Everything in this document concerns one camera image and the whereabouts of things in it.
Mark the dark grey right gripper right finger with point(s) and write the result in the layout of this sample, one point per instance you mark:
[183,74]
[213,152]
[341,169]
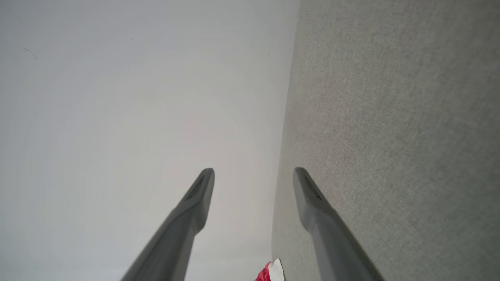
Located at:
[328,238]

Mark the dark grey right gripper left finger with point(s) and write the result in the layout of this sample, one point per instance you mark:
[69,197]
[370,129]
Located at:
[177,234]

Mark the red shirt with white trim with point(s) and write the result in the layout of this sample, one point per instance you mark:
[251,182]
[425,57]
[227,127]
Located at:
[269,273]

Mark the grey fabric sofa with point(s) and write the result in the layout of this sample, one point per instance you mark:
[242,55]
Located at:
[390,136]

